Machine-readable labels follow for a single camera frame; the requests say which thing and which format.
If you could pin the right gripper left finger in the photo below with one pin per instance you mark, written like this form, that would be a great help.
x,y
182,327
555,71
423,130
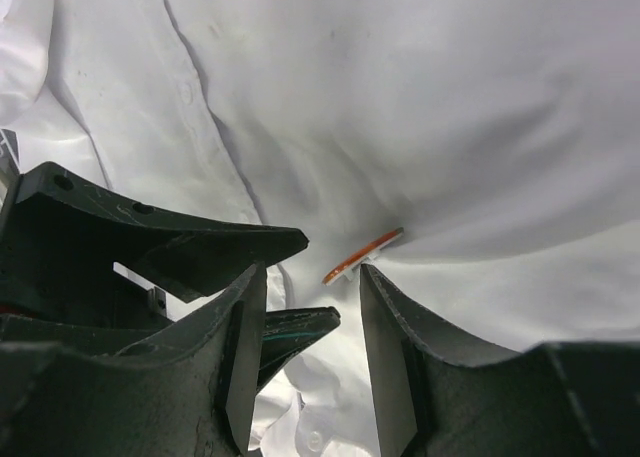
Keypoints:
x,y
186,390

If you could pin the orange round brooch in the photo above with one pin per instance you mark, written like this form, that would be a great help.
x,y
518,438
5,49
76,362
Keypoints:
x,y
346,269

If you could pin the white shirt garment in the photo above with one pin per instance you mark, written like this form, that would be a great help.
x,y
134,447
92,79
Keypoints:
x,y
502,136

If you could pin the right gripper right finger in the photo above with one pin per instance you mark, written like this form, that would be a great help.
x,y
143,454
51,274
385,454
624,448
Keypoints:
x,y
441,391

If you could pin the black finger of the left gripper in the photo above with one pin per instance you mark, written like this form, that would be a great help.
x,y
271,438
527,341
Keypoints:
x,y
287,333
57,227

